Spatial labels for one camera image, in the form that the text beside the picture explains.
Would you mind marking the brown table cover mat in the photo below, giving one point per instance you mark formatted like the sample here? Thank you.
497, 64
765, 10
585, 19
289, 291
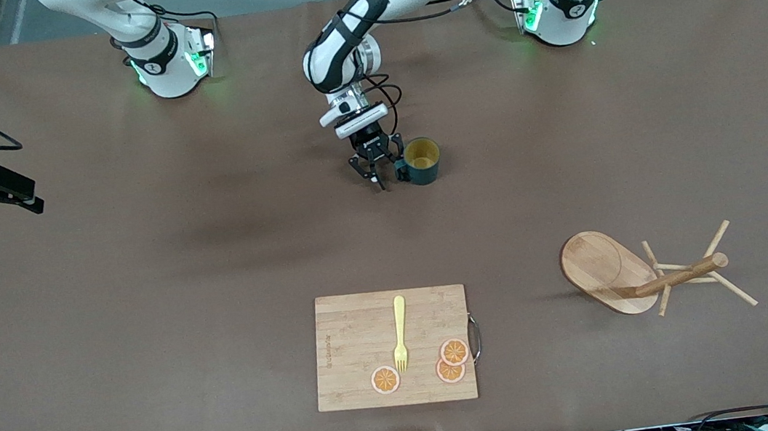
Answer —
219, 302

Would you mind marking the orange slice toy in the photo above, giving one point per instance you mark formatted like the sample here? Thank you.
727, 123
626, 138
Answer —
447, 374
385, 380
454, 350

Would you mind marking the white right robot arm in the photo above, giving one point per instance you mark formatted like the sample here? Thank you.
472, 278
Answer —
168, 66

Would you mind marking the yellow plastic fork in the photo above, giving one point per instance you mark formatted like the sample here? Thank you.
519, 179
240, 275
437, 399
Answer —
400, 320

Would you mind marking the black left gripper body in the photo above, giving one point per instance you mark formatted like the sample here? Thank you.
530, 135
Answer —
370, 145

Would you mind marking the teal cup yellow inside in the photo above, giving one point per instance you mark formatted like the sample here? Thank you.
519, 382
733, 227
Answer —
426, 170

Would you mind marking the wooden mug tree rack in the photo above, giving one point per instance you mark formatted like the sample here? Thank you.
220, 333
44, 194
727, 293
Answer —
603, 265

